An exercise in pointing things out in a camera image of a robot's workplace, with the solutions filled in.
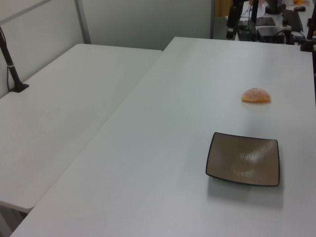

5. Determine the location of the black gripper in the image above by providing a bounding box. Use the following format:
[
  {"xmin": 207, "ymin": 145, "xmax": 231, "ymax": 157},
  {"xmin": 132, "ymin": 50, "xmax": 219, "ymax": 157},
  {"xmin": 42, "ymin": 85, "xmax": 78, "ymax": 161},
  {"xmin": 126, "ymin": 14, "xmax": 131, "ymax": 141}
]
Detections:
[{"xmin": 226, "ymin": 4, "xmax": 242, "ymax": 39}]

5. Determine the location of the orange sugared bread bun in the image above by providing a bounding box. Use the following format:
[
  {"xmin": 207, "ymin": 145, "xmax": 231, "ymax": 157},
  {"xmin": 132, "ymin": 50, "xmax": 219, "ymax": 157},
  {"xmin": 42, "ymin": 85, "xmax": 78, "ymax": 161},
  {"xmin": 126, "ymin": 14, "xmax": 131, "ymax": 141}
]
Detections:
[{"xmin": 240, "ymin": 87, "xmax": 272, "ymax": 104}]

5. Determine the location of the square brown ceramic plate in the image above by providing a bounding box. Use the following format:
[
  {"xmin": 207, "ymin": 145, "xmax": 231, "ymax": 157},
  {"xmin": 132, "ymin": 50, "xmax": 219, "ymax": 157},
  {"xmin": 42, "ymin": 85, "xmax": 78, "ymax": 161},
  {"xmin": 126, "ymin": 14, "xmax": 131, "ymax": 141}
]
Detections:
[{"xmin": 204, "ymin": 132, "xmax": 281, "ymax": 187}]

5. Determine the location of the small black device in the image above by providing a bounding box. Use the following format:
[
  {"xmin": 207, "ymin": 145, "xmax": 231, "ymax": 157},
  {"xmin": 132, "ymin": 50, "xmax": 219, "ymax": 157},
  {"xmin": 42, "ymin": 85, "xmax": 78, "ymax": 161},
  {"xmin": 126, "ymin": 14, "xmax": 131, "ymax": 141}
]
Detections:
[{"xmin": 237, "ymin": 20, "xmax": 251, "ymax": 41}]

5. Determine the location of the yellow wooden board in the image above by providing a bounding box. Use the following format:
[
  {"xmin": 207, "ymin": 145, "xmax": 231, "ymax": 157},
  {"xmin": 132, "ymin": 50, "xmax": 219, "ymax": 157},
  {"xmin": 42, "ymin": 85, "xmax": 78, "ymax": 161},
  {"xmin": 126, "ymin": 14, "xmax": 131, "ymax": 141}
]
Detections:
[{"xmin": 214, "ymin": 0, "xmax": 233, "ymax": 18}]

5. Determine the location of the thin black upright pole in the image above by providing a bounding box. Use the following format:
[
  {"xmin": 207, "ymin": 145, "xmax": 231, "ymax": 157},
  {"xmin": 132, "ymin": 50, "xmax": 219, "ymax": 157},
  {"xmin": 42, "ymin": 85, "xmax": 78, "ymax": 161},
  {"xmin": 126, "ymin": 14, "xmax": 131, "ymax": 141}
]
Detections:
[{"xmin": 249, "ymin": 0, "xmax": 259, "ymax": 41}]

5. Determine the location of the flat black pad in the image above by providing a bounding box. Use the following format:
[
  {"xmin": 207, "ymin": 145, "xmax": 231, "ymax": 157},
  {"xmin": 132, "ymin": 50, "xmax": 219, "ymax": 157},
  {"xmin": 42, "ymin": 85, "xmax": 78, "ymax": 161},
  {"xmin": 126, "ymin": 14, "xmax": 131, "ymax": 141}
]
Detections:
[{"xmin": 256, "ymin": 16, "xmax": 276, "ymax": 27}]

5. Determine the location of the black electronics box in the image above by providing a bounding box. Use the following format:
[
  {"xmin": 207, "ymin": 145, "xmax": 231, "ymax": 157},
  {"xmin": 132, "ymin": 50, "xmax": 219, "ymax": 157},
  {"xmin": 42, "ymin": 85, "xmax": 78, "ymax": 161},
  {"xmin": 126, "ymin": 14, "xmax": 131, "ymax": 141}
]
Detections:
[{"xmin": 257, "ymin": 26, "xmax": 285, "ymax": 43}]

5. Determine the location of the black monitor stand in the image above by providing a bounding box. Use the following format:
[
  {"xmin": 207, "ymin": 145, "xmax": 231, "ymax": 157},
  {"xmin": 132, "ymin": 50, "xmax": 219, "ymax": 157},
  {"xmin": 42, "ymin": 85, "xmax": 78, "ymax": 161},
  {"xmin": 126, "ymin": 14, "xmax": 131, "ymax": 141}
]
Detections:
[{"xmin": 264, "ymin": 0, "xmax": 287, "ymax": 15}]

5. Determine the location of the black keyboard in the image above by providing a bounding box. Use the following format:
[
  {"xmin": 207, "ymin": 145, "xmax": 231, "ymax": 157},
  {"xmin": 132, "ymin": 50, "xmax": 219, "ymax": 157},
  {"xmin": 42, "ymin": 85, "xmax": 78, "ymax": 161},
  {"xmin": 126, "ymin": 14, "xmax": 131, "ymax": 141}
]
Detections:
[{"xmin": 282, "ymin": 10, "xmax": 304, "ymax": 32}]

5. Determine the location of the black camera stand with clamp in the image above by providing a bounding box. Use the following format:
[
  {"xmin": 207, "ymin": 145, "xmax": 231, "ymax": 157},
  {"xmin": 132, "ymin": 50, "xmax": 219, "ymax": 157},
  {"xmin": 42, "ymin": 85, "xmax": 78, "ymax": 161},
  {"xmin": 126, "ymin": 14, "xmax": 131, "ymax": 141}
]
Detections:
[{"xmin": 300, "ymin": 0, "xmax": 316, "ymax": 52}]

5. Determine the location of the black camera stand pole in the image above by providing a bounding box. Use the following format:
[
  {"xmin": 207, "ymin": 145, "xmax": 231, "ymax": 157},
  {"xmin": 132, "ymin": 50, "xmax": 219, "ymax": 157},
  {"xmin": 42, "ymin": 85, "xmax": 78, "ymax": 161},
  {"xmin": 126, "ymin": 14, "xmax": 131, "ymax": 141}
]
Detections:
[{"xmin": 0, "ymin": 26, "xmax": 30, "ymax": 93}]

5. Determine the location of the thin black cable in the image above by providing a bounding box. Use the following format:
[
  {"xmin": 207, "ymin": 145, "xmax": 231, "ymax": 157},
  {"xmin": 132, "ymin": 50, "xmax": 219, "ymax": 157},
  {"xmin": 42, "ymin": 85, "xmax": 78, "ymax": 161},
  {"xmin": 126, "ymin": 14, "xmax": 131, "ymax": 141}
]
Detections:
[{"xmin": 6, "ymin": 64, "xmax": 12, "ymax": 92}]

